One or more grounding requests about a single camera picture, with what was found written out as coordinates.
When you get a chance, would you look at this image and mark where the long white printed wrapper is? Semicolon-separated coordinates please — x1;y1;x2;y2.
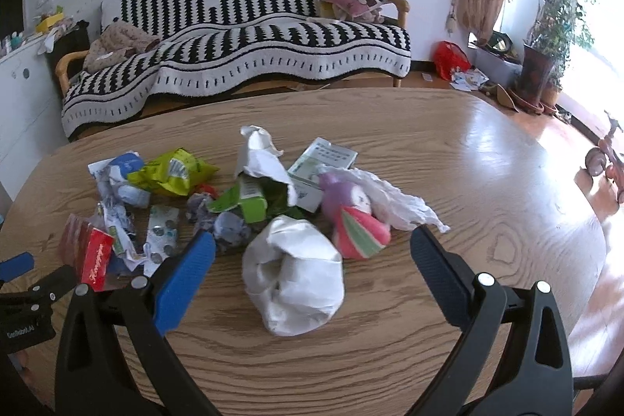
98;200;146;271

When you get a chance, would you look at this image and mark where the grey blue paper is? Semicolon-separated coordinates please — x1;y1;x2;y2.
186;193;252;252

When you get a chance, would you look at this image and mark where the red cigarette pack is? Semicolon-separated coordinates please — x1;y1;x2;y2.
57;214;114;292

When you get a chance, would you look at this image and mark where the blue white crumpled wrapper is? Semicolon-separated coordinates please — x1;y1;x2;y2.
88;151;150;208

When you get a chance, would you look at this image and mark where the white cabinet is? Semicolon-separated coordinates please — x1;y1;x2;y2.
0;36;68;200

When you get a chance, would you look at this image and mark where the silver pill blister pack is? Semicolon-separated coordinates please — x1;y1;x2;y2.
143;205;180;278

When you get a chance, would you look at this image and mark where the yellow green snack bag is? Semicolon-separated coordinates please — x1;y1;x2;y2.
127;148;220;196

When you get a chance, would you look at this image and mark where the white crumpled tissue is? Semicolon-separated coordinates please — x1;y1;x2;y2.
332;168;450;233

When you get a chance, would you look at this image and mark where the red small wrapper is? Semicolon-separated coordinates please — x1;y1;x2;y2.
195;182;219;200

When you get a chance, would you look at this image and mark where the pink purple plush toy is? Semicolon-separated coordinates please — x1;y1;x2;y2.
318;172;391;260

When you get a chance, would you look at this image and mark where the child tricycle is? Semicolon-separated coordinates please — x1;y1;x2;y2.
585;111;623;205

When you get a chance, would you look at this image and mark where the white crumpled paper bag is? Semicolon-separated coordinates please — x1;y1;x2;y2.
242;215;345;337

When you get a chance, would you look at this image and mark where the torn green white carton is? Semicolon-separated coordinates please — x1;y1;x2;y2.
207;126;306;225

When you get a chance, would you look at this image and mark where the beige plush blanket bundle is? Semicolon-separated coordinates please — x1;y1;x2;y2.
83;20;161;74

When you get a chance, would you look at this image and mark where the white green medicine box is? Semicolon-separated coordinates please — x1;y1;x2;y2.
288;137;358;213

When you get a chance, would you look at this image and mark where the red plastic bag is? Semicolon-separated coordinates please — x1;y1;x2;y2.
431;41;472;81

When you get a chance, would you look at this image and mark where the potted green plant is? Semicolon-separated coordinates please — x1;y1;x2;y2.
512;0;597;112

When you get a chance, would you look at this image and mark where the pink cartoon cushion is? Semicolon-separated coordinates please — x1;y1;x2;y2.
319;0;390;23

